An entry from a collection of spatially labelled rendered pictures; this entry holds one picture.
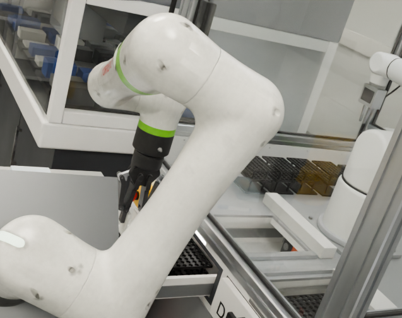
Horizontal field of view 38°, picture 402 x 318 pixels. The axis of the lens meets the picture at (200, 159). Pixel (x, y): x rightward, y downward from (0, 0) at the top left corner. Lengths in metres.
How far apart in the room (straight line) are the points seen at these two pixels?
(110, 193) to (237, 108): 0.47
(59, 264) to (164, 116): 0.51
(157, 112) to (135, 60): 0.45
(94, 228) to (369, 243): 0.56
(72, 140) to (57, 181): 0.98
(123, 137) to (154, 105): 0.97
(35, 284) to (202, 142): 0.35
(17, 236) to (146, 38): 0.37
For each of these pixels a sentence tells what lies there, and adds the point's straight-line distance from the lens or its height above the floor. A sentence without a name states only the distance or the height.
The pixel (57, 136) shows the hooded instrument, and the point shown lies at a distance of 2.21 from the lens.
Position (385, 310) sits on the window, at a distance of 1.25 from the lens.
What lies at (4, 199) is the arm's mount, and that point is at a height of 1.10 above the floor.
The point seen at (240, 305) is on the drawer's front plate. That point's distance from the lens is 1.41.
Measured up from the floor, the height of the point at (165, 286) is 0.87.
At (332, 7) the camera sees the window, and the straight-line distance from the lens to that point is 1.27.
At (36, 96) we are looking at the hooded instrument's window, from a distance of 2.33.
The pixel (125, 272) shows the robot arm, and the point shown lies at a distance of 0.98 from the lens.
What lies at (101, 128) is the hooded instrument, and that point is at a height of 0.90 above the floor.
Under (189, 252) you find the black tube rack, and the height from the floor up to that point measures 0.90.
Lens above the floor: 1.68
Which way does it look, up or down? 21 degrees down
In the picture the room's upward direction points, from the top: 17 degrees clockwise
